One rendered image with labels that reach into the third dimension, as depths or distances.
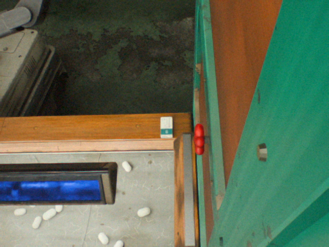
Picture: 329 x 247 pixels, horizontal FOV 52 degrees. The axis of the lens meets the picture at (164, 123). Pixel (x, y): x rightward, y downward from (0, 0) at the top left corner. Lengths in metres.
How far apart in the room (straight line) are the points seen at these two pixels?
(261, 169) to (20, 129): 1.01
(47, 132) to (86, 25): 1.48
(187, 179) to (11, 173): 0.40
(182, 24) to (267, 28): 2.18
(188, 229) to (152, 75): 1.42
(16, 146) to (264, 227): 1.00
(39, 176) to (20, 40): 1.24
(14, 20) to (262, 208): 0.83
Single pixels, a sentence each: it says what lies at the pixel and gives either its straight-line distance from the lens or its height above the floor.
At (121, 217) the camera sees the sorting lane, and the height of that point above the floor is 0.74.
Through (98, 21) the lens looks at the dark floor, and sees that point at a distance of 2.48.
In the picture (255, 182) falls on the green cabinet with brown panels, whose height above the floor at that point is 1.49.
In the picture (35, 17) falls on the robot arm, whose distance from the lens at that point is 0.93.
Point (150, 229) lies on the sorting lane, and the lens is 0.94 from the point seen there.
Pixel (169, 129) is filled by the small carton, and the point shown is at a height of 0.78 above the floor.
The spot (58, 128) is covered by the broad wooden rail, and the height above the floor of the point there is 0.76.
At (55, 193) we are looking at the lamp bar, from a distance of 0.65.
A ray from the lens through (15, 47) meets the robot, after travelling 1.79.
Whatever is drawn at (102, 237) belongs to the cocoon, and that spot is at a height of 0.76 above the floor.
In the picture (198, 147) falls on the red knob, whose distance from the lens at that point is 0.45.
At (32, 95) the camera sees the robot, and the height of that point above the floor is 0.34.
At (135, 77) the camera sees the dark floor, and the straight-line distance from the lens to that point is 2.10.
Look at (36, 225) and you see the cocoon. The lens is 1.00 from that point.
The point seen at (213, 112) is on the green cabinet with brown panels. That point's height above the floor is 1.27.
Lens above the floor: 1.65
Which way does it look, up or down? 60 degrees down
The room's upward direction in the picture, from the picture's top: 6 degrees counter-clockwise
